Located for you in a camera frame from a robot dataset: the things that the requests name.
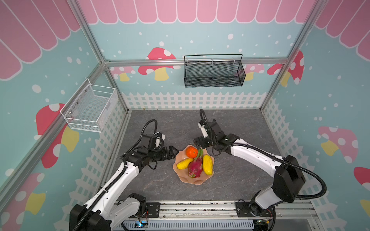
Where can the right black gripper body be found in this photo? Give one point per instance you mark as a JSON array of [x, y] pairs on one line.
[[203, 141]]

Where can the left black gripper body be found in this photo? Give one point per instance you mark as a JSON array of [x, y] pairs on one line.
[[156, 156]]

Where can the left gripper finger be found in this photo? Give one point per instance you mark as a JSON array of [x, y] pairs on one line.
[[170, 157], [172, 151]]

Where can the yellow mango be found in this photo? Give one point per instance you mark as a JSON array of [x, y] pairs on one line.
[[184, 164], [207, 165]]

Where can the pink scalloped fruit bowl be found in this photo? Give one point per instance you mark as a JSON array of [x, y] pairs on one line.
[[183, 174]]

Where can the pink dragon fruit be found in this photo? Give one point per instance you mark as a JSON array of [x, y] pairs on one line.
[[196, 167]]

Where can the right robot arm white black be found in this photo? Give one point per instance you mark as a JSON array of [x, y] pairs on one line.
[[288, 176]]

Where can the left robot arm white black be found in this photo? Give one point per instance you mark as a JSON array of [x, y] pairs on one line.
[[101, 213]]

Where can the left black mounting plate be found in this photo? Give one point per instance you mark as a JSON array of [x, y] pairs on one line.
[[149, 210]]

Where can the black mounting plate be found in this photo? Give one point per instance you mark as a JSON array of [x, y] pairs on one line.
[[149, 210], [247, 209]]

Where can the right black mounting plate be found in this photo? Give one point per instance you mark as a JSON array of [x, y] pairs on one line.
[[247, 209]]

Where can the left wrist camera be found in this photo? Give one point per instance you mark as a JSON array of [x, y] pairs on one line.
[[154, 142]]

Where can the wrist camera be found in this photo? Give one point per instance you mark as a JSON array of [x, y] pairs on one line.
[[154, 142], [202, 126]]

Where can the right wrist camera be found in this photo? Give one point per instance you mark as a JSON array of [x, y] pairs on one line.
[[202, 126]]

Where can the black wire mesh basket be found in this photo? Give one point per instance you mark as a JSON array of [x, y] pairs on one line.
[[213, 70]]

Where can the white wire mesh basket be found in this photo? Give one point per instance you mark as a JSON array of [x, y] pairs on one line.
[[90, 107]]

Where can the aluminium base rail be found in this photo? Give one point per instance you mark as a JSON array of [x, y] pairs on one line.
[[222, 216]]

